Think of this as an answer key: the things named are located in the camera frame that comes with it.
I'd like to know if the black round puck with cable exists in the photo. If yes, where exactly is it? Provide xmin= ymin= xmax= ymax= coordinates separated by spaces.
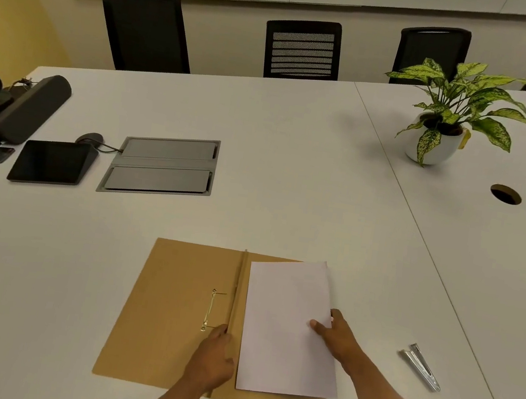
xmin=74 ymin=130 xmax=126 ymax=156

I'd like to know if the black solid-back office chair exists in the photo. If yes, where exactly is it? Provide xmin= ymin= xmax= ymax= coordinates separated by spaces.
xmin=92 ymin=0 xmax=202 ymax=81

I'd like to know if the grey table cable box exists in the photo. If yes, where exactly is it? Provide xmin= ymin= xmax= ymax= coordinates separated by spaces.
xmin=96 ymin=124 xmax=222 ymax=209

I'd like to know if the green leafy plant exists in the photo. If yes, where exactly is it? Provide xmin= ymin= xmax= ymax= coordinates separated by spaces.
xmin=373 ymin=49 xmax=526 ymax=181

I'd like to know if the dark grey speaker bar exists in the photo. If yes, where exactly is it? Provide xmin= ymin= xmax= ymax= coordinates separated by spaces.
xmin=0 ymin=66 xmax=75 ymax=152

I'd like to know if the white plant pot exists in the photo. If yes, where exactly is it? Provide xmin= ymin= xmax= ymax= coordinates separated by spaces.
xmin=402 ymin=109 xmax=468 ymax=171

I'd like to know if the gold metal file fastener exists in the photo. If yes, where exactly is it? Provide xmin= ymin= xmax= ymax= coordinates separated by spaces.
xmin=199 ymin=287 xmax=230 ymax=336

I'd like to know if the person's left hand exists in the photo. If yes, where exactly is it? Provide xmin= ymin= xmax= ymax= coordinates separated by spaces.
xmin=180 ymin=319 xmax=243 ymax=399

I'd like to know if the white paper sheet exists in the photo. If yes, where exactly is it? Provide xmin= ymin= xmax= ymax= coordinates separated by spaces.
xmin=232 ymin=251 xmax=357 ymax=399

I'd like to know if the person's right hand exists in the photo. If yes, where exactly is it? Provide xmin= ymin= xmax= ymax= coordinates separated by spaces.
xmin=304 ymin=305 xmax=371 ymax=369

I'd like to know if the brown paper folder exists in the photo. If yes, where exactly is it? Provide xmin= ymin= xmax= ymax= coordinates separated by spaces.
xmin=89 ymin=230 xmax=351 ymax=399

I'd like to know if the black tablet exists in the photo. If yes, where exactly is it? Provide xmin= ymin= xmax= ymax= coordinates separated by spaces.
xmin=6 ymin=132 xmax=101 ymax=195

